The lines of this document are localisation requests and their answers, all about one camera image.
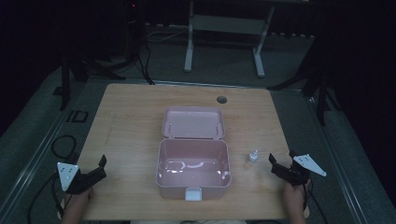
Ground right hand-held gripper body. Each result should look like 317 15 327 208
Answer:
271 153 328 188

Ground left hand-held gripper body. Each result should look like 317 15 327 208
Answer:
56 161 100 196

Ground person's left hand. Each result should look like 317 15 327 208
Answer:
63 187 95 207

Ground person's right hand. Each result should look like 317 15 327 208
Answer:
282 178 313 209

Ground small white dropper bottle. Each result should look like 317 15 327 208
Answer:
246 149 260 165

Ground black tripod stand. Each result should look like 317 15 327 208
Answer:
266 34 343 127
60 54 127 112

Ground pink open storage box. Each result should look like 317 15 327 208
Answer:
155 105 233 203

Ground person's light clothing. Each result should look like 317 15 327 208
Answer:
130 219 248 224

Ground dark equipment with red light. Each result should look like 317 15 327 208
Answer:
122 0 146 62

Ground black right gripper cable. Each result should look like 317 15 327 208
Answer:
302 179 329 224

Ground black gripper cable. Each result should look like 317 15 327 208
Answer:
302 179 329 224
27 173 65 224

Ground looped black floor cable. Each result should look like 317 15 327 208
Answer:
50 134 78 163

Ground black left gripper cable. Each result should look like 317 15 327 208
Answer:
27 173 65 224

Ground black hanging cables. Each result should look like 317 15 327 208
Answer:
135 36 156 86

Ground white metal desk frame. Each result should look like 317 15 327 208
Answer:
183 0 276 79

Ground white floor cable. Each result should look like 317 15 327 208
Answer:
145 27 191 44

